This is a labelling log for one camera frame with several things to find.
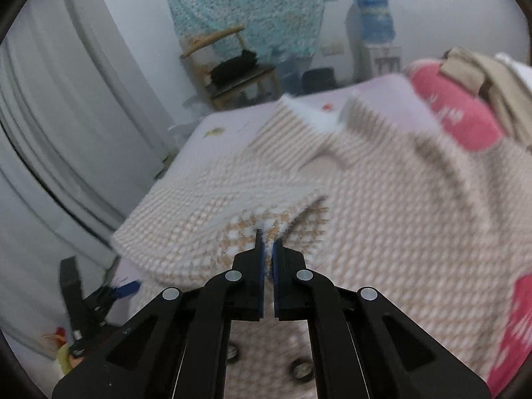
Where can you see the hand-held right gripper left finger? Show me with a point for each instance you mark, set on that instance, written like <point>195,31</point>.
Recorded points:
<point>261,274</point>

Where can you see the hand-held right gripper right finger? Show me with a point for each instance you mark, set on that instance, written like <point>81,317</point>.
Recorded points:
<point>277,282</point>

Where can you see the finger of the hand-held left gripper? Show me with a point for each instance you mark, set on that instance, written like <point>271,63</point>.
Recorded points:
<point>70,286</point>
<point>126,289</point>

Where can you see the beige white checked knit sweater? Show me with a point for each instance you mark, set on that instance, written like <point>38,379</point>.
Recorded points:
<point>374,216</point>

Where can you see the bed with lilac sheet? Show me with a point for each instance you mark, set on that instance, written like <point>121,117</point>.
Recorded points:
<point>232,129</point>

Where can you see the white curtain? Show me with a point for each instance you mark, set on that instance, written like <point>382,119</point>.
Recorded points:
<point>62,133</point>

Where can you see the wooden chair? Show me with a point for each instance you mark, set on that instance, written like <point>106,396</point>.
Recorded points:
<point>241,83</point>

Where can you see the black bin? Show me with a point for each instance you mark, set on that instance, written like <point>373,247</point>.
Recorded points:
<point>318,79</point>

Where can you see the clear water jug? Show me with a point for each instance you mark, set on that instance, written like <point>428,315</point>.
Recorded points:
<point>291,72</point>

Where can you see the black bag on chair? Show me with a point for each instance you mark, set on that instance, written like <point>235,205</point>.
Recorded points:
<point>235,68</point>

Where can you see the pink floral blanket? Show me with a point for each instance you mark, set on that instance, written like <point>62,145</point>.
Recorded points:
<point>457,120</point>

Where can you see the white water dispenser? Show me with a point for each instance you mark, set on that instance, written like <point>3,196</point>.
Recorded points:
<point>384,62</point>

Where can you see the teal patterned hanging cloth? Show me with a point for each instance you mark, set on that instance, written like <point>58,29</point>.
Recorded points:
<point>249,8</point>

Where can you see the beige garment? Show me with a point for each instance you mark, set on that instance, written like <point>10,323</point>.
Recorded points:
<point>498,87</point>

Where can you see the white garment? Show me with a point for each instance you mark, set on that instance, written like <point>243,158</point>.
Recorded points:
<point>517,64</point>

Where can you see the wall socket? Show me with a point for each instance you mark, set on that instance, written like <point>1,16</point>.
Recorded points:
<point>333,49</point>

